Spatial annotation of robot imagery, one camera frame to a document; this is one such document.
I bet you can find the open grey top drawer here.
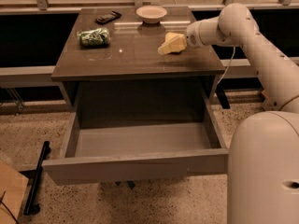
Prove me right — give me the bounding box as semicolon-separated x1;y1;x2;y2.
41;81;230;186

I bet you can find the white bowl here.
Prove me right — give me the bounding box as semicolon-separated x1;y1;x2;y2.
136;6;167;24

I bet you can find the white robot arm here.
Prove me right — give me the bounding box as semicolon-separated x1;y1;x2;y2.
158;3;299;224

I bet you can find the brown cardboard box left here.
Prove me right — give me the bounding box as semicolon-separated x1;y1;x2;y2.
0;161;28;224

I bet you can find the green snack bag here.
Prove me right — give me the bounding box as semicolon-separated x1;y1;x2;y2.
77;27;110;47

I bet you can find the black metal bar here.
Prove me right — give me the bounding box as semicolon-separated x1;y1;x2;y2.
23;141;50;216

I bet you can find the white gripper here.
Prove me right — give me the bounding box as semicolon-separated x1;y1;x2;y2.
158;21;203;55

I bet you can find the white cable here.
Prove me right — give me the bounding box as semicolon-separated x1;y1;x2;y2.
216;46;236;86

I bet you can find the black remote control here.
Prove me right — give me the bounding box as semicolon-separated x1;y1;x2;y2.
95;11;121;25

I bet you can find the yellow sponge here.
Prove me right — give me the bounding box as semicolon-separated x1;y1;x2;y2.
165;32;186;42

